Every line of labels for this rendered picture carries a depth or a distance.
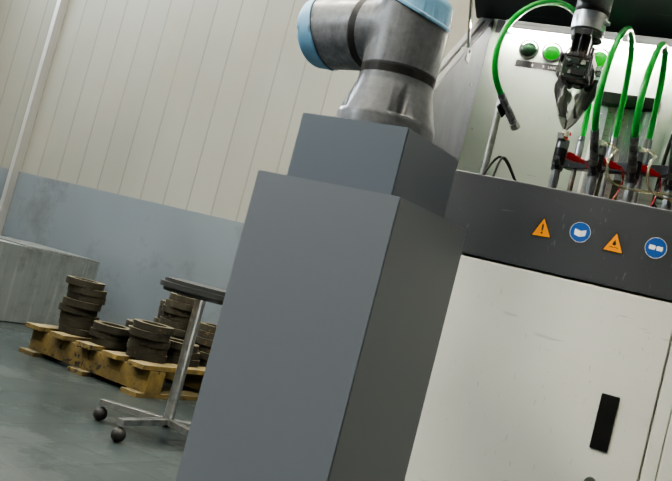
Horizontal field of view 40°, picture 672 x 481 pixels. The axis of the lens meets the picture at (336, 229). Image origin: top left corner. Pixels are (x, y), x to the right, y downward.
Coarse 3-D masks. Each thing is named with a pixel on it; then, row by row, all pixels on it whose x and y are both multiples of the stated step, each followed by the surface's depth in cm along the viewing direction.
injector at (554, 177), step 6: (558, 144) 202; (564, 144) 202; (558, 150) 202; (564, 150) 202; (558, 156) 200; (564, 156) 202; (552, 162) 201; (558, 162) 200; (564, 162) 202; (552, 168) 202; (558, 168) 201; (552, 174) 202; (558, 174) 202; (552, 180) 202; (558, 180) 203; (552, 186) 202
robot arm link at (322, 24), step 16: (320, 0) 149; (336, 0) 146; (352, 0) 144; (304, 16) 149; (320, 16) 146; (336, 16) 144; (304, 32) 148; (320, 32) 146; (336, 32) 143; (304, 48) 149; (320, 48) 147; (336, 48) 144; (320, 64) 150; (336, 64) 148; (352, 64) 145
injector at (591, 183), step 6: (600, 150) 199; (600, 156) 199; (600, 162) 199; (588, 168) 200; (594, 168) 197; (600, 168) 199; (588, 174) 199; (594, 174) 198; (588, 180) 199; (594, 180) 199; (588, 186) 199; (594, 186) 199; (588, 192) 199
